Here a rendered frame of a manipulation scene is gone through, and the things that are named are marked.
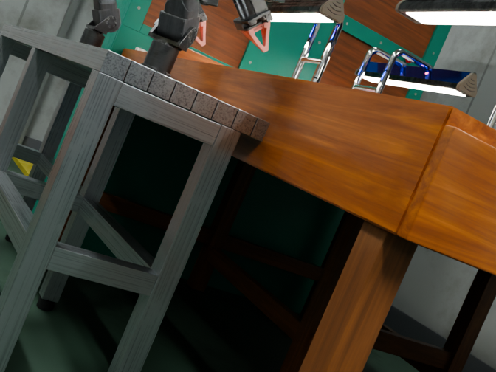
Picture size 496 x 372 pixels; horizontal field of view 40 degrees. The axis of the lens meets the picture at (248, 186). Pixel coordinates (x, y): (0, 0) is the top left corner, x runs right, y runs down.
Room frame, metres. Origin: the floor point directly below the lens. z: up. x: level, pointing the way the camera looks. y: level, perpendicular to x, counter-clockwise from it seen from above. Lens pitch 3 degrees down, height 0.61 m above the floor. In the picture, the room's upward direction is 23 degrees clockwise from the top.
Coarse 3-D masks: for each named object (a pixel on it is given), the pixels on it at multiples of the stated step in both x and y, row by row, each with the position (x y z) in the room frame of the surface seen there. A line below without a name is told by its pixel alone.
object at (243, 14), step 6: (234, 0) 1.71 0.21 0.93; (240, 0) 1.69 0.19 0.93; (246, 0) 1.69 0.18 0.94; (240, 6) 1.70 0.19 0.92; (246, 6) 1.70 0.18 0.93; (240, 12) 1.71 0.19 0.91; (246, 12) 1.70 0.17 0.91; (252, 12) 1.70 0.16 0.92; (264, 12) 1.70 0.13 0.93; (270, 12) 1.70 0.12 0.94; (240, 18) 1.75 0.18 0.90; (246, 18) 1.71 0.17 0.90; (252, 18) 1.68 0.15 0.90; (252, 24) 1.68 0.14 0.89
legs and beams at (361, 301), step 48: (240, 192) 2.70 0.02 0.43; (240, 240) 2.75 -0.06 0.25; (336, 240) 2.00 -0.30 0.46; (384, 240) 0.94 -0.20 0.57; (192, 288) 2.68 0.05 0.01; (240, 288) 2.39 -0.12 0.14; (336, 288) 0.98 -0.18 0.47; (384, 288) 0.95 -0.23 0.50; (480, 288) 2.22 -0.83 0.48; (336, 336) 0.95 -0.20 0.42; (384, 336) 2.08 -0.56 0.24
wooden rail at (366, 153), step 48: (240, 96) 1.49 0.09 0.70; (288, 96) 1.30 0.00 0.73; (336, 96) 1.16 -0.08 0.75; (384, 96) 1.04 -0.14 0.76; (240, 144) 1.40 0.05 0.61; (288, 144) 1.23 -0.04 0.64; (336, 144) 1.10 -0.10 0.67; (384, 144) 1.00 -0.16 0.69; (432, 144) 0.91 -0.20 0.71; (336, 192) 1.05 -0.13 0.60; (384, 192) 0.96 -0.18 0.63
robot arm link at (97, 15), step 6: (96, 0) 2.00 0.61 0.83; (102, 0) 1.99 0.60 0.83; (108, 0) 1.99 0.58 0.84; (114, 0) 2.01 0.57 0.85; (96, 6) 2.01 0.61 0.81; (102, 6) 1.99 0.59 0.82; (108, 6) 2.00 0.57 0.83; (114, 6) 2.01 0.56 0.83; (96, 12) 2.01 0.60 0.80; (102, 12) 1.99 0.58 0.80; (108, 12) 2.00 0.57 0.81; (114, 12) 2.01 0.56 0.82; (96, 18) 2.02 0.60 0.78; (102, 18) 1.99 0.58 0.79; (96, 24) 2.03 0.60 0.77; (114, 30) 2.02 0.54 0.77
